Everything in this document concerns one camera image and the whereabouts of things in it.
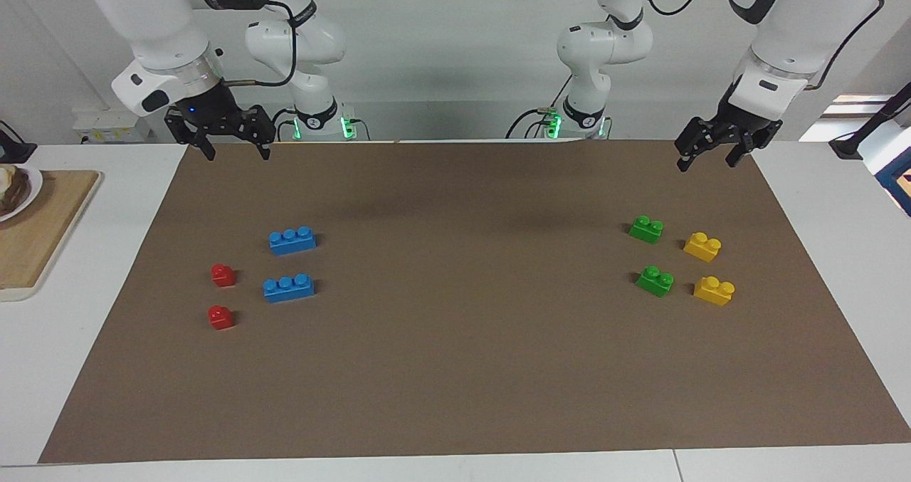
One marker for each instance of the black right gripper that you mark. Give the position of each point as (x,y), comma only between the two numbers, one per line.
(213,115)

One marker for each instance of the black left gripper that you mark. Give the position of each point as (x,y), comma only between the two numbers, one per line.
(740,129)

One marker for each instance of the green two-stud toy brick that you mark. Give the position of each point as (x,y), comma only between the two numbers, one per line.
(645,231)
(655,283)

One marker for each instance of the blue three-stud toy brick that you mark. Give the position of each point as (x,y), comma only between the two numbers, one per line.
(288,290)
(292,243)

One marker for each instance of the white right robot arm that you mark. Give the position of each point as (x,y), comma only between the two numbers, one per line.
(149,12)

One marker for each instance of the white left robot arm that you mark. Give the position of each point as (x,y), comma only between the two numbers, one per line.
(804,19)

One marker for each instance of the yellow two-stud toy brick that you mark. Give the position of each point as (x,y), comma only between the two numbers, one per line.
(702,248)
(713,292)

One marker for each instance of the white power strip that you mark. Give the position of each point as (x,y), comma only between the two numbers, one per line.
(110,126)

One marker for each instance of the red one-stud toy brick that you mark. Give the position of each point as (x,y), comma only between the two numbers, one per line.
(223,276)
(220,318)

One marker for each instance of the blue framed box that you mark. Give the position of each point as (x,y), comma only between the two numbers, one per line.
(898,183)

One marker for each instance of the white plate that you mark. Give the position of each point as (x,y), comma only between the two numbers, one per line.
(34,189)

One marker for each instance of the wooden cutting board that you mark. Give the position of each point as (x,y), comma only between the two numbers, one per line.
(43,247)

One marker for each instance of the brown bread slices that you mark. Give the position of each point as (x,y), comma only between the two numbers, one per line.
(13,191)

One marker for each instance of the brown table mat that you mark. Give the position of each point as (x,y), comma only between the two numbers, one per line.
(462,361)

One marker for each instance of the black clamp mount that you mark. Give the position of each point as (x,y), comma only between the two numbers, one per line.
(14,151)

